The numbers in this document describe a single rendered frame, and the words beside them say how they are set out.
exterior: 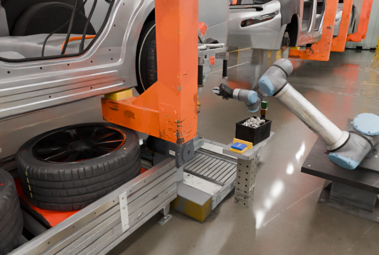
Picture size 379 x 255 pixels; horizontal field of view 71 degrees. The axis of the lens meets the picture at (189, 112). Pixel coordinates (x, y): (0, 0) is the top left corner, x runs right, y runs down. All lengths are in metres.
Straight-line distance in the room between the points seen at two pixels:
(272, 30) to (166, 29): 3.21
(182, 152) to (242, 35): 2.93
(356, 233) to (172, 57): 1.45
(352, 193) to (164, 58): 1.47
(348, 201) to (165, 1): 1.67
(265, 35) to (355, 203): 2.96
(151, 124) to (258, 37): 3.10
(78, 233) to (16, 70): 0.78
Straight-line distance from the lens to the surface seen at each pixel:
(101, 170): 1.41
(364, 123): 1.82
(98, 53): 1.69
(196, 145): 2.37
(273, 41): 4.52
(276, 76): 1.62
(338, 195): 2.11
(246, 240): 1.70
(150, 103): 1.58
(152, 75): 1.87
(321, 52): 5.36
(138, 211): 1.52
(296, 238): 1.78
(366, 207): 2.13
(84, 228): 1.32
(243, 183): 1.82
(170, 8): 1.37
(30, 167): 1.51
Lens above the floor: 1.16
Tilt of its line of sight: 19 degrees down
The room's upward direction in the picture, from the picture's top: straight up
